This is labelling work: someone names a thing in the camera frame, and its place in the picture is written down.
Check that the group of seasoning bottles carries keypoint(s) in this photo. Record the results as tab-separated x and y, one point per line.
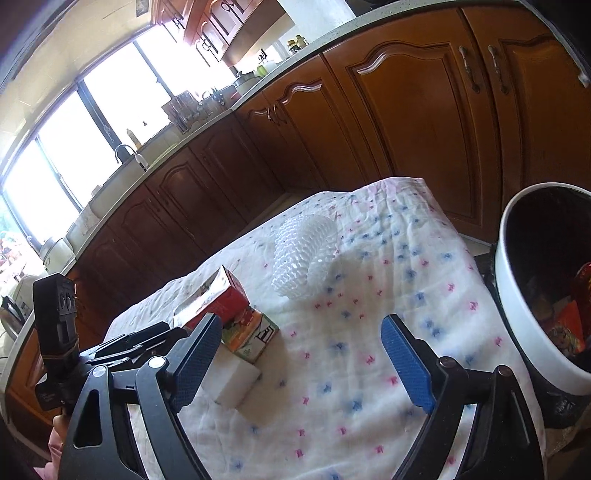
297	42

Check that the wooden lower cabinets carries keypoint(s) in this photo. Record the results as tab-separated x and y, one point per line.
392	115

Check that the metal kettle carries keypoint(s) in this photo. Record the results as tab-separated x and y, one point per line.
11	318

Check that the black bin with white rim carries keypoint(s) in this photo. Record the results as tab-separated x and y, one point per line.
512	300

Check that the white lidded pot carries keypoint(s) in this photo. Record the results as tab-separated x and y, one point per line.
244	82

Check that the person's left hand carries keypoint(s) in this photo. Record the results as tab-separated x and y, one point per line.
57	427

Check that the wooden upper cabinets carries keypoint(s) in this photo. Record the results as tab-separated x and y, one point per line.
217	23

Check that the green cup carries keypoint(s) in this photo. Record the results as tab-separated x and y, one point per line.
261	70

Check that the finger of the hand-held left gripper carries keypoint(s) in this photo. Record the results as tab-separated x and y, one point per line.
138	351
138	333

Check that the chrome sink faucet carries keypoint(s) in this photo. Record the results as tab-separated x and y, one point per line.
127	150

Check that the white flower-printed cloth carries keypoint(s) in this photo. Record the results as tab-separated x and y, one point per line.
346	332

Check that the dish rack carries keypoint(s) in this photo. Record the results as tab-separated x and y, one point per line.
182	110

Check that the white foam block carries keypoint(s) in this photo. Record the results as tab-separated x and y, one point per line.
235	378

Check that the large white foam fruit net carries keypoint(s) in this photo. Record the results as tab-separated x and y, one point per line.
304	258

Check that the red carton box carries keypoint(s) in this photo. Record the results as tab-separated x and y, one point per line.
226	300

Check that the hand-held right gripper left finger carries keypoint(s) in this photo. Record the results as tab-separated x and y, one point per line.
194	364

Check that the kitchen window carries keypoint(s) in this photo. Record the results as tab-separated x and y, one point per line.
69	152

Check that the grey kitchen countertop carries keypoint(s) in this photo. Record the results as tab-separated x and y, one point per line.
207	124

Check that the cream rice cooker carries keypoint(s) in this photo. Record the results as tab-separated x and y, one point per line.
57	256

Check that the green and orange juice carton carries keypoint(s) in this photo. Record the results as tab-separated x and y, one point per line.
251	337

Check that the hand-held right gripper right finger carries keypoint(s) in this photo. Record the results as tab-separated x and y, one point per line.
408	364

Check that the wooden cabinets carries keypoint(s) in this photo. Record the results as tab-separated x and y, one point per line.
392	115
217	23

